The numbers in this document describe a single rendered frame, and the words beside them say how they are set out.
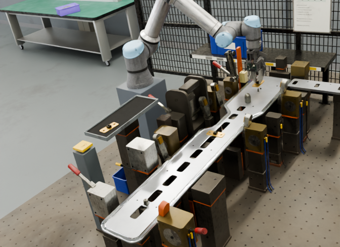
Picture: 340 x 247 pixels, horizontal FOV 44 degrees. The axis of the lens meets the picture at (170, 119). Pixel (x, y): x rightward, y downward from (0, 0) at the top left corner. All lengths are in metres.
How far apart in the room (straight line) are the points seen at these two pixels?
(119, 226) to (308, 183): 0.98
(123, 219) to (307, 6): 1.68
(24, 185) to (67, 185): 1.49
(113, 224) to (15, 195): 2.26
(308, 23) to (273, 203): 1.16
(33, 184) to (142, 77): 1.84
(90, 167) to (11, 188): 2.15
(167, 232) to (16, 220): 1.03
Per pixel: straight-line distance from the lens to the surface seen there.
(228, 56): 2.28
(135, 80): 2.28
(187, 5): 2.04
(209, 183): 1.61
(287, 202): 2.01
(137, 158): 1.76
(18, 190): 3.81
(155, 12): 2.26
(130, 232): 1.52
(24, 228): 2.21
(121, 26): 6.84
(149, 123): 2.32
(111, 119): 1.90
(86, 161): 1.75
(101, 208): 1.66
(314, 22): 2.65
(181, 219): 1.43
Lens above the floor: 2.02
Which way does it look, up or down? 29 degrees down
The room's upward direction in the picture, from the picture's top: 10 degrees counter-clockwise
